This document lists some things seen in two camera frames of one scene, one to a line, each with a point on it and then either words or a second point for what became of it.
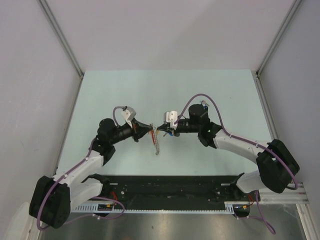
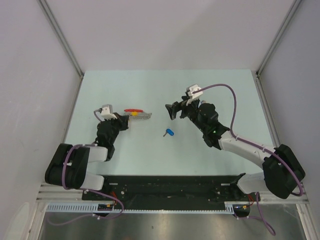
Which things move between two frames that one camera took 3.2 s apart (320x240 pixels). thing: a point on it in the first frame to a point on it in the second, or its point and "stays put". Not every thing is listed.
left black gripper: x=138 y=129 to x=122 y=120
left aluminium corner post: x=50 y=17 stays put
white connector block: x=171 y=117 to x=192 y=88
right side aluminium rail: x=267 y=113 stays put
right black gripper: x=165 y=127 to x=173 y=109
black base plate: x=176 y=192 stays put
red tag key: x=153 y=136 to x=133 y=110
